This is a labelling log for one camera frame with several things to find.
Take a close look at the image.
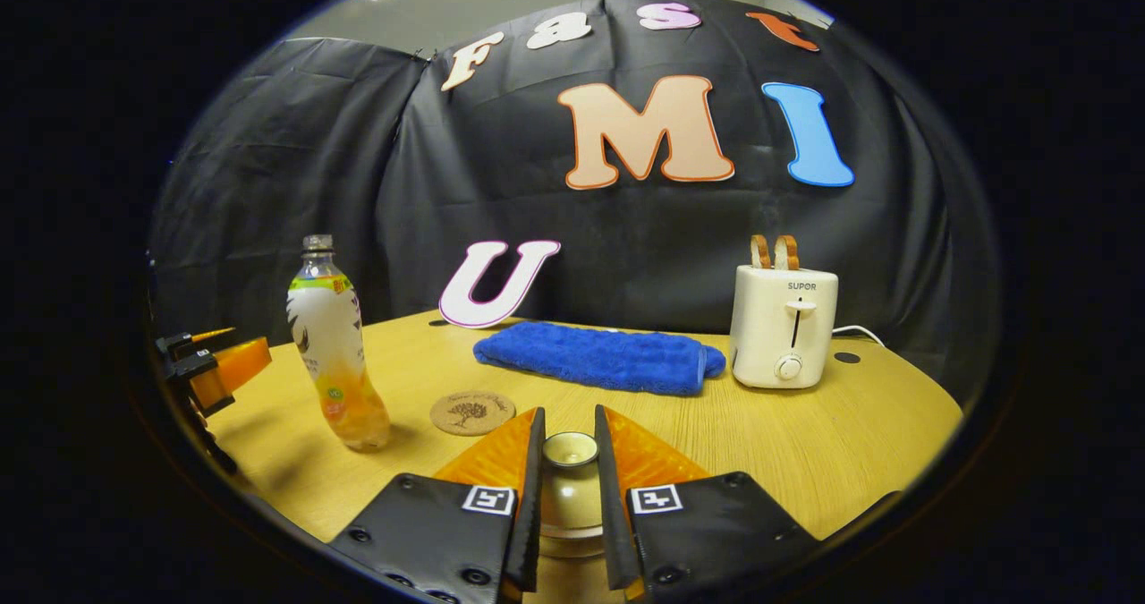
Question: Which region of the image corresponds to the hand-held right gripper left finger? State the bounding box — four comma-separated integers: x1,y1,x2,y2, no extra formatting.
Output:
329,407,547,604

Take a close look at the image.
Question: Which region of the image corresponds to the cream teacup lid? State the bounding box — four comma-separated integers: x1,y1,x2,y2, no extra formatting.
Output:
539,431,605,535

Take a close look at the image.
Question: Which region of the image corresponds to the black backdrop cloth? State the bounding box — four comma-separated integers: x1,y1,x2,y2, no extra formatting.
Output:
148,0,1001,408

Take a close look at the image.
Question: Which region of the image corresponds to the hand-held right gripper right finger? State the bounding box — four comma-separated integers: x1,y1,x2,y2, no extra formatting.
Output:
595,405,819,604

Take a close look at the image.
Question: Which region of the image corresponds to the clear plastic water bottle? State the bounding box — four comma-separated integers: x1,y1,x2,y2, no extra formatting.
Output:
286,234,392,451

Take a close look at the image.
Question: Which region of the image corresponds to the blue towel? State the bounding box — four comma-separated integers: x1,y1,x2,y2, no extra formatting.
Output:
473,321,727,397

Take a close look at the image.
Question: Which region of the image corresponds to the white toaster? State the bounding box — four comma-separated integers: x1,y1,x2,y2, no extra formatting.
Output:
729,264,839,390

